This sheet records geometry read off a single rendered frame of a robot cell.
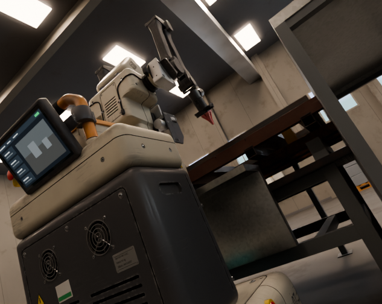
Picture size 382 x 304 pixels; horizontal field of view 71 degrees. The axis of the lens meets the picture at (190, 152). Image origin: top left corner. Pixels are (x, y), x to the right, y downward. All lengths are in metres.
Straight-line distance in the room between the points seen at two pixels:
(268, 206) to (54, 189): 0.86
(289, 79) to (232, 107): 2.41
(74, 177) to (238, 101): 10.81
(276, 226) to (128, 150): 0.81
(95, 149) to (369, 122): 10.11
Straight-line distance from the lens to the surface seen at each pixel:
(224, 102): 11.64
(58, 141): 0.77
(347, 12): 1.37
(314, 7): 1.05
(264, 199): 1.26
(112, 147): 0.66
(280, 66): 11.35
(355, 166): 8.18
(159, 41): 1.46
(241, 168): 1.12
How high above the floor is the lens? 0.47
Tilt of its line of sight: 18 degrees up
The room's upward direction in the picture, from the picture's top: 24 degrees counter-clockwise
